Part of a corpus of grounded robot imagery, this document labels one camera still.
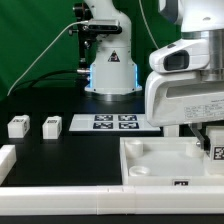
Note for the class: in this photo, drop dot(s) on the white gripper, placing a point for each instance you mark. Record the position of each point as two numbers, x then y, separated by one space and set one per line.
182 98

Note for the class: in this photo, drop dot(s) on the white square tabletop part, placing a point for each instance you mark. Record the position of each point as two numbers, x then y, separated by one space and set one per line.
168 161

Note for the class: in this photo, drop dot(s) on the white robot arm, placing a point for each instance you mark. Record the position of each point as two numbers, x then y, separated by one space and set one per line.
113 72

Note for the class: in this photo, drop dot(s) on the white marker base plate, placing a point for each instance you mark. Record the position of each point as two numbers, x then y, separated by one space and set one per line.
110 122

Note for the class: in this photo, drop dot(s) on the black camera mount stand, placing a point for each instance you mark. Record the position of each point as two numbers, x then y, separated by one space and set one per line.
81 12

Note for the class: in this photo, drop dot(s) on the white obstacle left wall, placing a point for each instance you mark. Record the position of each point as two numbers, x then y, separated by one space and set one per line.
7 160

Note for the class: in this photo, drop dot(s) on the white obstacle wall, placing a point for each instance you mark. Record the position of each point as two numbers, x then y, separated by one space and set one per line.
102 200
7 160

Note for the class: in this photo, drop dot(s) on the white obstacle front wall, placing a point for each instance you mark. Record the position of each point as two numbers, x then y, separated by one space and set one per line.
102 200

